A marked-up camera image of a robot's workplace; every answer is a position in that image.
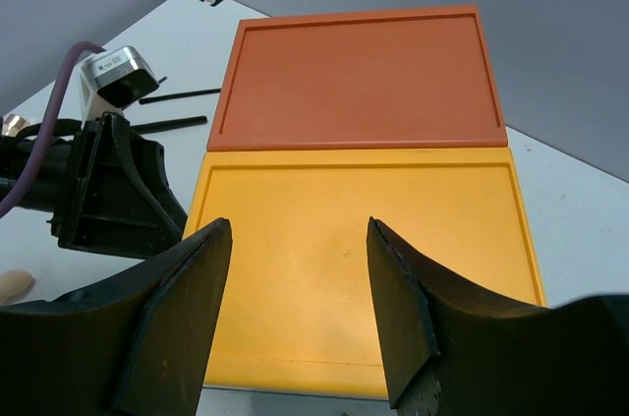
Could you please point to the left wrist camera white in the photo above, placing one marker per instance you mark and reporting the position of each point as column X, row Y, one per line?
column 113, row 80

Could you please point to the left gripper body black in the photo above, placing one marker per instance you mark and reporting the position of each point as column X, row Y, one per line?
column 44, row 175

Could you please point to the dark orange drawer box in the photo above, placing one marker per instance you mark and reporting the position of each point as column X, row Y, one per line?
column 387, row 79

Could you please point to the black brush brown bristles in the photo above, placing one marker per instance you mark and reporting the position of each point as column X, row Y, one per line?
column 169, row 125

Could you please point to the yellow drawer box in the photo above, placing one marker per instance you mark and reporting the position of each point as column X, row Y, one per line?
column 296, row 313

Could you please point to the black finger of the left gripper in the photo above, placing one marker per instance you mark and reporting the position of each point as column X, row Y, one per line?
column 115, row 198

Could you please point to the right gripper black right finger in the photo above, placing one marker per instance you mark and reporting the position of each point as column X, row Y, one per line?
column 452, row 347

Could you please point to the thin black makeup brush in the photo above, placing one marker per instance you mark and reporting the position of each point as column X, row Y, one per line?
column 178, row 95

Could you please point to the peach tube rose cap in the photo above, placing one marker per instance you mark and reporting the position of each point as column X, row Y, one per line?
column 13, row 124

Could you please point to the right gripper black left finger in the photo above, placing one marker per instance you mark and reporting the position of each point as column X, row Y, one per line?
column 135, row 343

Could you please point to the beige sponge left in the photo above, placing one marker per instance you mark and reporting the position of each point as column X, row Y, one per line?
column 14, row 284

